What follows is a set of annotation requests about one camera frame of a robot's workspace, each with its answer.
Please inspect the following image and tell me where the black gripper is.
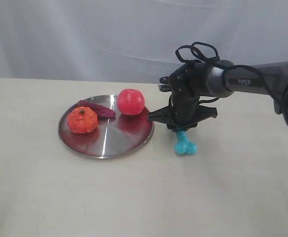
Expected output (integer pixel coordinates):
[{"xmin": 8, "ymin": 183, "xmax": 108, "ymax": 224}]
[{"xmin": 148, "ymin": 95, "xmax": 218, "ymax": 131}]

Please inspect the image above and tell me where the teal toy bone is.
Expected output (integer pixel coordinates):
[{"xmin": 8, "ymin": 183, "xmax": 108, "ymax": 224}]
[{"xmin": 174, "ymin": 130, "xmax": 198, "ymax": 156}]

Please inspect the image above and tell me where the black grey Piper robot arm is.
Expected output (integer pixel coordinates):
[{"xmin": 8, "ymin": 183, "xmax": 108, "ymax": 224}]
[{"xmin": 148, "ymin": 60, "xmax": 288, "ymax": 132}]

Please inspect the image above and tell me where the red apple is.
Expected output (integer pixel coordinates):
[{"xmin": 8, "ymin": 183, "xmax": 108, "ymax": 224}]
[{"xmin": 117, "ymin": 88, "xmax": 145, "ymax": 116}]

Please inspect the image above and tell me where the round stainless steel plate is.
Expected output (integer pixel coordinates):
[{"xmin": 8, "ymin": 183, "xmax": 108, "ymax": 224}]
[{"xmin": 58, "ymin": 95, "xmax": 154, "ymax": 158}]

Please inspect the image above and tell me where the purple sweet potato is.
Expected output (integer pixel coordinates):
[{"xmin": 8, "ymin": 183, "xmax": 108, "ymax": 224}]
[{"xmin": 78, "ymin": 100, "xmax": 116, "ymax": 118}]

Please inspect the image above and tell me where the orange toy pumpkin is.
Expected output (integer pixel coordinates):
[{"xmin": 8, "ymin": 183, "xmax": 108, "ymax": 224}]
[{"xmin": 67, "ymin": 107, "xmax": 99, "ymax": 134}]

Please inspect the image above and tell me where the white backdrop cloth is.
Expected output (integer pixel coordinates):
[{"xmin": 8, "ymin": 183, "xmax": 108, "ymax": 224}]
[{"xmin": 0, "ymin": 0, "xmax": 288, "ymax": 83}]

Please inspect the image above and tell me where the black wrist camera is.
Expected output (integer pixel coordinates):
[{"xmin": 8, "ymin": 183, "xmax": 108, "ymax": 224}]
[{"xmin": 158, "ymin": 76, "xmax": 171, "ymax": 92}]

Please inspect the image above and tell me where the black cable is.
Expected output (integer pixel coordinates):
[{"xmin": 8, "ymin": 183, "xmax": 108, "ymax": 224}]
[{"xmin": 175, "ymin": 41, "xmax": 287, "ymax": 104}]

